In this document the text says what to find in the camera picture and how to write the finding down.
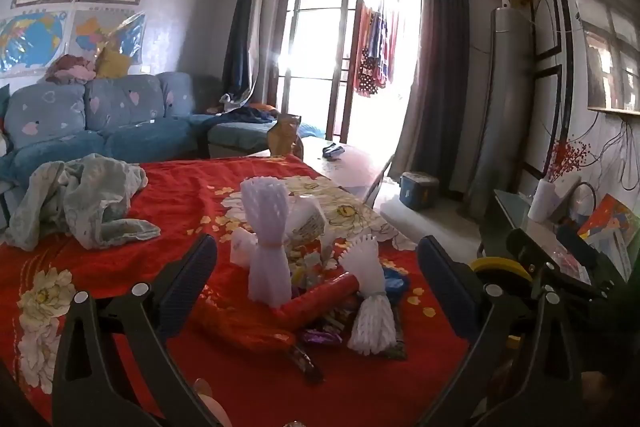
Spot yellow snack wrapper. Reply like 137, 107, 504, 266
292, 252, 341, 288

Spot black coffee table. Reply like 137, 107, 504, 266
250, 136, 396, 208

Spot blue sofa with heart print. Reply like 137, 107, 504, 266
0, 72, 281, 208

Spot blue storage box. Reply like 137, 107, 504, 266
400, 172, 441, 211

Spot brown paper bag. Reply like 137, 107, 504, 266
266, 114, 304, 159

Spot black television stand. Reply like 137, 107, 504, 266
480, 189, 640, 308

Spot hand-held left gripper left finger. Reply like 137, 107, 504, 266
51, 233, 219, 427

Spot white paper cup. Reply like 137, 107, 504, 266
286, 196, 327, 250

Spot yellow round waste bin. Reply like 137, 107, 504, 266
470, 257, 535, 295

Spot wall television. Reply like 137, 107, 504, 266
572, 0, 640, 115

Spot country map poster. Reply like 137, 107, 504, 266
72, 9, 147, 68

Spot world map poster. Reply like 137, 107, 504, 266
0, 9, 68, 72

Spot grey curtain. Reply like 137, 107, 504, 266
400, 0, 471, 208

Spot red foil tube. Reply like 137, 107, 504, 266
272, 271, 362, 330

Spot grey standing air conditioner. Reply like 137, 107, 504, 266
462, 4, 535, 220

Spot white box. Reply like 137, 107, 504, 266
550, 174, 583, 218

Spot dark blue curtain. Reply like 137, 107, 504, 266
222, 0, 261, 108

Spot purple candy wrapper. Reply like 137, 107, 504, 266
300, 327, 347, 348

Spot hanging colourful clothes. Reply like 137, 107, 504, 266
354, 0, 408, 100

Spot short white foam net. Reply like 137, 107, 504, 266
339, 234, 387, 354

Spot tall white foam net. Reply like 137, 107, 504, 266
241, 177, 294, 309

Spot dark clothing heap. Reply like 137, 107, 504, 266
207, 93, 281, 124

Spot round black ring mirror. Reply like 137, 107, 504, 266
565, 182, 598, 223

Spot white plastic bag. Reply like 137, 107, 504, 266
230, 227, 259, 269

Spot person's left hand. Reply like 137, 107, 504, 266
192, 377, 229, 427

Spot pink clothes pile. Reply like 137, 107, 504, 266
47, 54, 98, 85

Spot dark patterned wrapper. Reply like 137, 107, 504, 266
389, 304, 410, 362

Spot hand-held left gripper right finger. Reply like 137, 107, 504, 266
416, 235, 587, 427

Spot pale green crumpled cloth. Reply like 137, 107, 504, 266
2, 153, 162, 252

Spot yellow cushion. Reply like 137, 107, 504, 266
95, 48, 130, 80

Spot long dark snack wrapper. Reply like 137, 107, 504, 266
289, 342, 325, 384

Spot white paper towel roll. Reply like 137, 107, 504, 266
527, 179, 556, 224

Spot red colourful book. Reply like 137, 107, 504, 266
577, 194, 640, 283

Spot orange snack bag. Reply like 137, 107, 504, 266
197, 302, 297, 354

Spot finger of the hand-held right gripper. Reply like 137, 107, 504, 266
506, 229, 606, 300

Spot red floral blanket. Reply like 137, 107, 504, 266
0, 155, 473, 427

